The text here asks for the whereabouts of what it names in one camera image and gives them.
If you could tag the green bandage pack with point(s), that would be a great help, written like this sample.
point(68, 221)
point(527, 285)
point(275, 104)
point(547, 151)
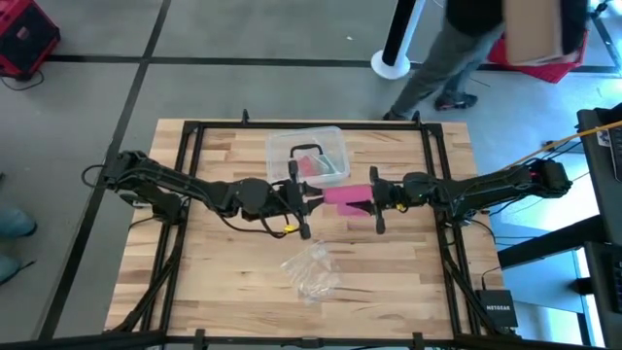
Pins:
point(330, 167)

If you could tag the pink elastic bandage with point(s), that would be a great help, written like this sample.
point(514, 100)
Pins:
point(347, 194)

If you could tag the person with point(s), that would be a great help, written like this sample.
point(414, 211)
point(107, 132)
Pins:
point(447, 58)
point(14, 223)

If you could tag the brown cardboard box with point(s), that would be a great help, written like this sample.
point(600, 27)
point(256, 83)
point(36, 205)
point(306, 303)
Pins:
point(532, 29)

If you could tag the black aluminium table frame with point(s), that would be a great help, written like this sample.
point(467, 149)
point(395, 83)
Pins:
point(311, 125)

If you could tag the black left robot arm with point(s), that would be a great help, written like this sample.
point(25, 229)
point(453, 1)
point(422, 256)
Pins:
point(184, 187)

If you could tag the clear plastic storage box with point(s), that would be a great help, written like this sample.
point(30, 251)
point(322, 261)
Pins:
point(279, 170)

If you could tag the black desk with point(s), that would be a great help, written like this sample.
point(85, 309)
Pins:
point(600, 170)

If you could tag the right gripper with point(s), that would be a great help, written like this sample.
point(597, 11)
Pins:
point(391, 197)

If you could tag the red plastic crate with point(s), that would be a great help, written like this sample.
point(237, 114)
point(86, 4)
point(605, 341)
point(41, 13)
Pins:
point(549, 73)

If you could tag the red and black case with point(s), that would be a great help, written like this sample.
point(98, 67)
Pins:
point(29, 44)

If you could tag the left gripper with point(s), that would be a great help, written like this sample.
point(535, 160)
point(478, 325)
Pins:
point(289, 199)

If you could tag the white tower fan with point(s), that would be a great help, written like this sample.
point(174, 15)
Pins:
point(391, 65)

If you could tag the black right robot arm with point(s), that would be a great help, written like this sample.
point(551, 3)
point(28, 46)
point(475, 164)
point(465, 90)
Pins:
point(486, 187)

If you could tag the clear plastic zip bag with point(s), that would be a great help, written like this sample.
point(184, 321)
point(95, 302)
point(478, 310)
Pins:
point(311, 272)

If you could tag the black Netgear network switch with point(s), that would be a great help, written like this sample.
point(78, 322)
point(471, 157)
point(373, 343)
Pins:
point(496, 308)

